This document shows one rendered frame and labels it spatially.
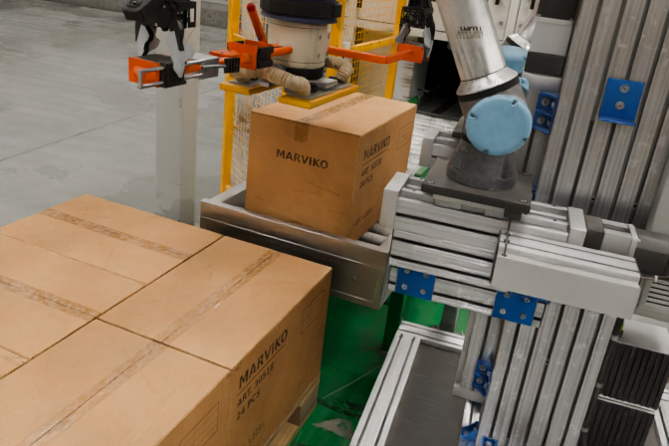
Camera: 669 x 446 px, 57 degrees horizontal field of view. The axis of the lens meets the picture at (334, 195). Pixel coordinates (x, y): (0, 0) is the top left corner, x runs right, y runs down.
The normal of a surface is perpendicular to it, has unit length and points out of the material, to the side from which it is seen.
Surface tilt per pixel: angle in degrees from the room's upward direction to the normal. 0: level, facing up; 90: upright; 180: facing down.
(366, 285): 90
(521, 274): 90
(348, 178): 90
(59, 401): 0
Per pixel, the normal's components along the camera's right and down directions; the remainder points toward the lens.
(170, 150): -0.39, 0.29
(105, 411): 0.11, -0.93
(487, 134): -0.16, 0.45
